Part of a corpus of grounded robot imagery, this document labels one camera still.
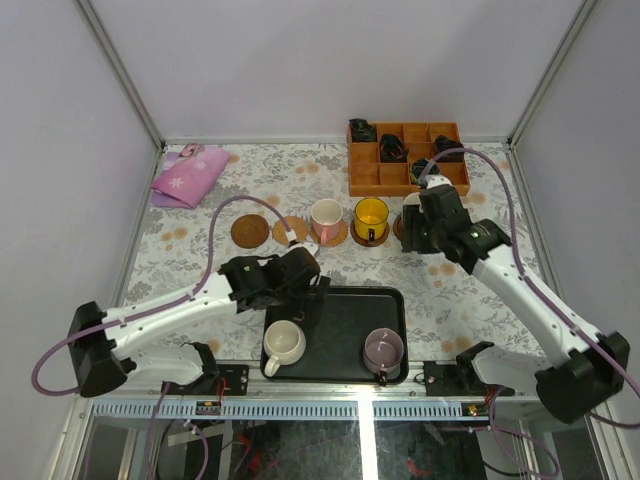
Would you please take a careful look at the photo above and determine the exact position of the light blue ceramic cup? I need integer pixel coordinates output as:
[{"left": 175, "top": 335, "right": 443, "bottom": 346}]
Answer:
[{"left": 403, "top": 192, "right": 421, "bottom": 208}]

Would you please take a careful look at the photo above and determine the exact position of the cream white ceramic cup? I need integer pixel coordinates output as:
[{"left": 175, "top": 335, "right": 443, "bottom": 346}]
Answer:
[{"left": 263, "top": 320, "right": 306, "bottom": 377}]

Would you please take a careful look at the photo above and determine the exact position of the woven rattan coaster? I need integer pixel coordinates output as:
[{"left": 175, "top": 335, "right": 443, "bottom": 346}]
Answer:
[
  {"left": 272, "top": 216, "right": 309, "bottom": 246},
  {"left": 310, "top": 220, "right": 348, "bottom": 247}
]

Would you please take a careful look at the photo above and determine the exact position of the yellow ceramic cup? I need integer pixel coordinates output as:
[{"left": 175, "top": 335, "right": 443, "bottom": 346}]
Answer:
[{"left": 354, "top": 198, "right": 389, "bottom": 244}]

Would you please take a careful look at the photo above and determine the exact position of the dark brown wooden coaster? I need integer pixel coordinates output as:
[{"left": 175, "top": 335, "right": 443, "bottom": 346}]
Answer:
[{"left": 350, "top": 221, "right": 390, "bottom": 248}]

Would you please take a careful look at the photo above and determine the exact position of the pink ceramic cup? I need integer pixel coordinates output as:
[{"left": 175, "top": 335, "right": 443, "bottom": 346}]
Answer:
[{"left": 311, "top": 199, "right": 343, "bottom": 246}]

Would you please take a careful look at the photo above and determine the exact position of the purple ceramic cup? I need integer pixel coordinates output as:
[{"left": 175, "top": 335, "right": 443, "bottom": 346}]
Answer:
[{"left": 362, "top": 328, "right": 405, "bottom": 386}]

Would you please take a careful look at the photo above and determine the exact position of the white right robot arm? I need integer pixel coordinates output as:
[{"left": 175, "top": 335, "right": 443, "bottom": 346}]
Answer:
[{"left": 401, "top": 175, "right": 630, "bottom": 424}]

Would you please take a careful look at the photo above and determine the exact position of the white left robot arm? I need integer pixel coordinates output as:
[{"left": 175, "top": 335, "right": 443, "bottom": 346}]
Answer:
[{"left": 69, "top": 242, "right": 329, "bottom": 398}]

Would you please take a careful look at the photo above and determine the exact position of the black plastic tray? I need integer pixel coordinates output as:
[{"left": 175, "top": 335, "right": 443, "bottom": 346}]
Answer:
[{"left": 264, "top": 286, "right": 407, "bottom": 385}]

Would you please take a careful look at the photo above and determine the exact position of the rolled dark green sock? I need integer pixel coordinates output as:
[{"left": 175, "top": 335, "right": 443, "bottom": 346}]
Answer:
[{"left": 409, "top": 158, "right": 440, "bottom": 185}]

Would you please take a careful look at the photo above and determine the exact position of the orange wooden divider box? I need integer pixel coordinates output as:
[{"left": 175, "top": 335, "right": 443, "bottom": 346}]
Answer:
[{"left": 347, "top": 122, "right": 461, "bottom": 197}]

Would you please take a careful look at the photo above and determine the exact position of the rolled dark sock right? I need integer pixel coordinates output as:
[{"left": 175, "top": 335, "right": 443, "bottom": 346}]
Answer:
[{"left": 433, "top": 135, "right": 464, "bottom": 163}]

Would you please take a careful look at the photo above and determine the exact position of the rolled dark sock with orange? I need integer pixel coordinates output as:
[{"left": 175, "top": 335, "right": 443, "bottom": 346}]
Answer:
[{"left": 379, "top": 133, "right": 408, "bottom": 163}]

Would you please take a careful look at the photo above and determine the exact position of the rolled dark sock top-left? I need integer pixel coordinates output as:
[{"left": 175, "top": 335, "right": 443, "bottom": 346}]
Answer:
[{"left": 349, "top": 118, "right": 377, "bottom": 143}]

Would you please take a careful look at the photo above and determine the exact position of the pink folded cloth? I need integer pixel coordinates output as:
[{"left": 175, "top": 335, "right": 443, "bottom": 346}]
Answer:
[{"left": 151, "top": 143, "right": 231, "bottom": 209}]

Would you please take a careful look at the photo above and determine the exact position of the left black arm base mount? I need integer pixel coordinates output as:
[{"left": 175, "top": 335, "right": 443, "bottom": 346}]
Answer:
[{"left": 217, "top": 364, "right": 250, "bottom": 398}]

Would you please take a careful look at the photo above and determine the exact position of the aluminium front rail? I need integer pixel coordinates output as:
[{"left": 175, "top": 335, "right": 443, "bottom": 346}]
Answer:
[{"left": 74, "top": 359, "right": 614, "bottom": 401}]

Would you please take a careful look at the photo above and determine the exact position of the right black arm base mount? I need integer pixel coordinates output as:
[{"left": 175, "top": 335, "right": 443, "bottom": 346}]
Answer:
[{"left": 423, "top": 361, "right": 476, "bottom": 397}]

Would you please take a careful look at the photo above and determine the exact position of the blue slotted cable duct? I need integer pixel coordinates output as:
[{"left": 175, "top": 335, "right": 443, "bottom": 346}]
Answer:
[{"left": 92, "top": 401, "right": 494, "bottom": 420}]

